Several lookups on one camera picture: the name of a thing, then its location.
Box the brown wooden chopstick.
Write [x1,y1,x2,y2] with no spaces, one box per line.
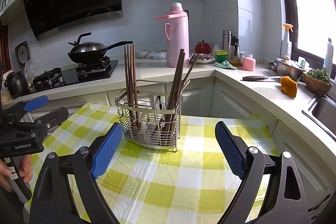
[130,44,141,130]
[165,52,187,132]
[173,54,199,108]
[126,44,138,128]
[162,48,185,132]
[124,45,134,128]
[129,44,137,128]
[169,49,185,110]

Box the kitchen sink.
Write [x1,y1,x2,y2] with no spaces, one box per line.
[302,95,336,140]

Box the person's left hand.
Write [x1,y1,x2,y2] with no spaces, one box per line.
[0,155,34,193]

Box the black rice cooker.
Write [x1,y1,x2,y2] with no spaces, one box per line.
[4,40,32,100]

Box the yellow white checkered tablecloth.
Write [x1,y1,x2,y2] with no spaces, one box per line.
[30,103,278,223]

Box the black gas stove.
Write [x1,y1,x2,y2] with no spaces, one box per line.
[33,56,118,92]

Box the black wok with lid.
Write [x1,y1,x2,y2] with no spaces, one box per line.
[68,32,133,64]

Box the orange sponge cloth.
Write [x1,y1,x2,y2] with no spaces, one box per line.
[280,76,297,98]

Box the pink plastic cup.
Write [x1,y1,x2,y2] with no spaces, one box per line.
[243,56,256,71]

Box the green dish cloth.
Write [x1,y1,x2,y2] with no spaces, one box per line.
[215,60,236,70]

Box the steel mixing bowl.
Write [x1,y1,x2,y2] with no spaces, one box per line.
[268,58,305,82]

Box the green yellow lidded container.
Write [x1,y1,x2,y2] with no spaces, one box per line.
[214,50,228,64]

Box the plate with food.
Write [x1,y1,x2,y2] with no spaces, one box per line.
[197,53,216,64]

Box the black top oil bottle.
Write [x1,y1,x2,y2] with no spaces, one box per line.
[229,36,240,64]

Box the small white bowl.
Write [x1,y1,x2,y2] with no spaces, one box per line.
[135,51,149,59]

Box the white packaged bag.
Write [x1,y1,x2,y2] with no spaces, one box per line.
[147,51,167,60]

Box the wicker basket with greens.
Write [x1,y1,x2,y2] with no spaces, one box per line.
[302,69,333,96]

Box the red ceramic pot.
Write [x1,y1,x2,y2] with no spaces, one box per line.
[195,40,211,54]

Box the spray bottle yellow nozzle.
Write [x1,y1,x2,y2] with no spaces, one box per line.
[280,23,293,59]

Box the steel vacuum bottle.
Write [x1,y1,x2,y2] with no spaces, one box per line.
[222,30,232,52]

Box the white detergent bottle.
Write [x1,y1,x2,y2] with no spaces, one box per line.
[323,38,334,77]

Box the pink thermos flask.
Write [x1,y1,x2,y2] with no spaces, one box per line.
[155,2,190,68]

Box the steel wire utensil basket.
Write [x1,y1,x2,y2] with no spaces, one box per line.
[115,80,182,151]

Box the knife with dark handle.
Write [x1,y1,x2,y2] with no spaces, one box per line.
[242,76,281,81]

